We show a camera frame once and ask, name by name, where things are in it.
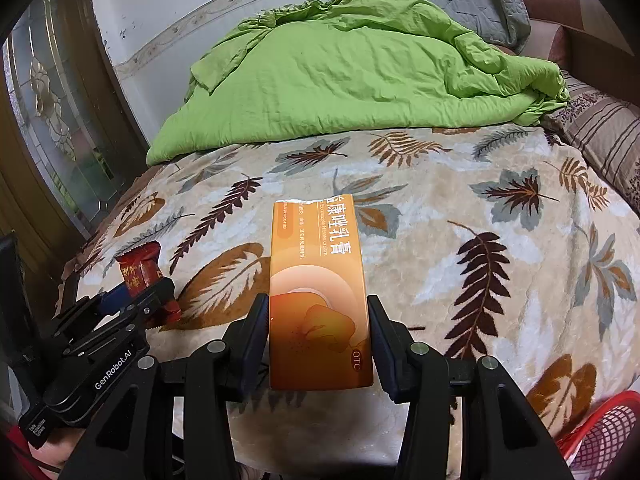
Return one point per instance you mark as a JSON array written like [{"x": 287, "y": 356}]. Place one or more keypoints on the person's left hand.
[{"x": 56, "y": 451}]

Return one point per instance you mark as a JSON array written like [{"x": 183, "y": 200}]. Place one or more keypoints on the orange medicine box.
[{"x": 319, "y": 333}]

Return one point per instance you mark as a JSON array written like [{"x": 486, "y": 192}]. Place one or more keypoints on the red plastic mesh basket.
[{"x": 592, "y": 448}]

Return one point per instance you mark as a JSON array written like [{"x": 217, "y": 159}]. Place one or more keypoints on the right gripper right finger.
[{"x": 502, "y": 436}]

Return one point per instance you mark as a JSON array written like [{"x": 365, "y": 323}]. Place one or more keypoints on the green quilt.
[{"x": 343, "y": 65}]

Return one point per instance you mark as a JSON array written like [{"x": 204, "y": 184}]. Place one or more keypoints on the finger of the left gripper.
[
  {"x": 156, "y": 305},
  {"x": 114, "y": 301}
]

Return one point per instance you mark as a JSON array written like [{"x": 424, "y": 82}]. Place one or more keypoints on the red sleeve forearm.
[{"x": 26, "y": 467}]

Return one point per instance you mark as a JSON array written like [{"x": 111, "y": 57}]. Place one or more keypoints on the brown upholstered headboard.
[{"x": 582, "y": 38}]

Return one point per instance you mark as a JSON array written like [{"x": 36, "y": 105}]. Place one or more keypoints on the leaf pattern blanket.
[{"x": 498, "y": 241}]

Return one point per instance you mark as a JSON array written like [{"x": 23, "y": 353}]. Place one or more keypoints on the striped floral pillow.
[{"x": 606, "y": 130}]

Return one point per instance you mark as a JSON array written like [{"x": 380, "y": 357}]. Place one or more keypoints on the glass panel wooden door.
[{"x": 69, "y": 146}]

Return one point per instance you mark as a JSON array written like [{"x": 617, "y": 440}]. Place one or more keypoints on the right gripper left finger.
[{"x": 170, "y": 420}]

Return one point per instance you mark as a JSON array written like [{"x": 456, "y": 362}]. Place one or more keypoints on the dark red candy wrapper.
[{"x": 141, "y": 273}]

